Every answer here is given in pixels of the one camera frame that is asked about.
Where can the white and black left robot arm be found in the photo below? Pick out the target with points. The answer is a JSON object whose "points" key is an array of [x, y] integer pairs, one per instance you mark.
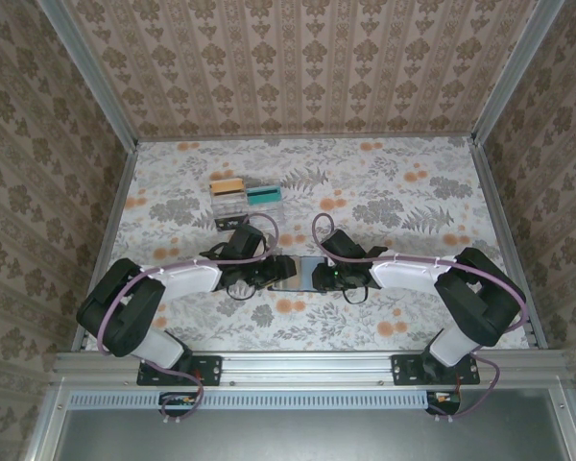
{"points": [[125, 312]]}

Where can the aluminium right frame post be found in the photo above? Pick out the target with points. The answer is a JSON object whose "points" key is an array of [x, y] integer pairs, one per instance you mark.
{"points": [[510, 77]]}

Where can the gold plastic card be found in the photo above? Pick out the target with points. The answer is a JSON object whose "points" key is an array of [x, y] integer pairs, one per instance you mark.
{"points": [[226, 186]]}

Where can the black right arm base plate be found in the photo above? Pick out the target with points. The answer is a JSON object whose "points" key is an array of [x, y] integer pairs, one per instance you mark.
{"points": [[403, 370]]}

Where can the black VIP card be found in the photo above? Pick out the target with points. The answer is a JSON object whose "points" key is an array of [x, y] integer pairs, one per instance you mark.
{"points": [[228, 224]]}

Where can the teal plastic card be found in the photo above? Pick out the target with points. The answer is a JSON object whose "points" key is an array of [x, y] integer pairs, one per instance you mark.
{"points": [[264, 195]]}

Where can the grey metal sheet panel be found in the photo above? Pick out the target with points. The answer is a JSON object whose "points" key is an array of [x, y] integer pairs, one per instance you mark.
{"points": [[317, 437]]}

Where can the aluminium table edge rail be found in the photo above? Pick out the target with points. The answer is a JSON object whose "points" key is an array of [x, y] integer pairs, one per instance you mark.
{"points": [[307, 367]]}

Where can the clear acrylic card stand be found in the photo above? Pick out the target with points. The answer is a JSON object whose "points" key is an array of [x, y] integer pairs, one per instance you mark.
{"points": [[264, 213]]}

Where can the navy blue card holder wallet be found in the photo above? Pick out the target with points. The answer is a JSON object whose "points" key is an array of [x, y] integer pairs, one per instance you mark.
{"points": [[304, 274]]}

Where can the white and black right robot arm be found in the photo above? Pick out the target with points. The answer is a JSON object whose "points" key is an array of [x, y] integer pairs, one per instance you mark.
{"points": [[475, 307]]}

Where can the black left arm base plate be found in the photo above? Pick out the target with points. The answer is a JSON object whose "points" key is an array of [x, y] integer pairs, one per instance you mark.
{"points": [[206, 370]]}

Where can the aluminium frame post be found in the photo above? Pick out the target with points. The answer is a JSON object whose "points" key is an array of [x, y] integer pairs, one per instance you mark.
{"points": [[510, 77], [96, 77]]}

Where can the aluminium left frame post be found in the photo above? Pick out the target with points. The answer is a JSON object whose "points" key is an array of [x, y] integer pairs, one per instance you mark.
{"points": [[96, 77]]}

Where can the aluminium right side rail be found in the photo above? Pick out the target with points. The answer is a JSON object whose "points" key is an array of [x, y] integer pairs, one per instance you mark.
{"points": [[500, 216]]}

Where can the aluminium left side rail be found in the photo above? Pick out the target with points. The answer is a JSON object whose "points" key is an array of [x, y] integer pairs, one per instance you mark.
{"points": [[106, 240]]}

